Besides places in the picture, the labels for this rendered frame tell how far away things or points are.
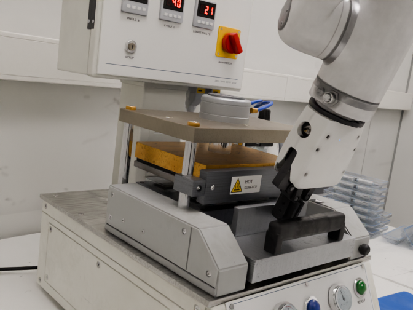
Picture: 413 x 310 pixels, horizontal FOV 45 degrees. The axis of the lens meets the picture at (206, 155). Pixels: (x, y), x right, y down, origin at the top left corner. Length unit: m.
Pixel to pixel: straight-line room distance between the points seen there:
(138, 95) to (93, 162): 0.49
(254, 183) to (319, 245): 0.12
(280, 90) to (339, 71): 1.26
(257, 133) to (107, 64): 0.26
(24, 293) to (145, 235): 0.37
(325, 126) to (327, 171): 0.08
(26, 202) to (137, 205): 0.61
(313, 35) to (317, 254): 0.30
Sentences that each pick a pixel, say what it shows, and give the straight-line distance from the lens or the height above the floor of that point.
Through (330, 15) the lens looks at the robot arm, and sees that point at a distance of 0.57.
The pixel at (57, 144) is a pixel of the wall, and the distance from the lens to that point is 1.27.
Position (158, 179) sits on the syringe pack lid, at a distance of 0.79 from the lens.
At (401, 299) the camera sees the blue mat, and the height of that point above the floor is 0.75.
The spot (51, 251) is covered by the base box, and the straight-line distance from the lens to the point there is 0.92.
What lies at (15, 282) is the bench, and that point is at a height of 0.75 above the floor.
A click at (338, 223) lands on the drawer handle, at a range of 0.73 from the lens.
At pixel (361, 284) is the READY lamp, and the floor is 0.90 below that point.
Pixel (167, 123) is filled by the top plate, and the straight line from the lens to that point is 0.67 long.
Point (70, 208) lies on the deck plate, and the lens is 0.86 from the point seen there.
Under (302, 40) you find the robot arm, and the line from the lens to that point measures 0.58.
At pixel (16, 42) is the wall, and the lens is 1.13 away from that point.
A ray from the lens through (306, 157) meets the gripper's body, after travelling 0.62.
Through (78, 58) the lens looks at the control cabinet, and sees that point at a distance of 0.83.
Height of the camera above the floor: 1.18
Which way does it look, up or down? 9 degrees down
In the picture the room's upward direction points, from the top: 7 degrees clockwise
